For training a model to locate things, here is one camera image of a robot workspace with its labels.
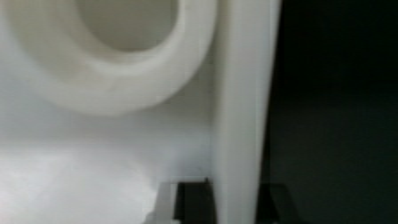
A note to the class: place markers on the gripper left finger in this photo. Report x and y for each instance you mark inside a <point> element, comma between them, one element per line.
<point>186,203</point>

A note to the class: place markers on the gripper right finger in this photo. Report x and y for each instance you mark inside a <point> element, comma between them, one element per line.
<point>277,211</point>

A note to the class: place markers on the white square tabletop part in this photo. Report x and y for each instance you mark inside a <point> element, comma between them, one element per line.
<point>134,100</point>

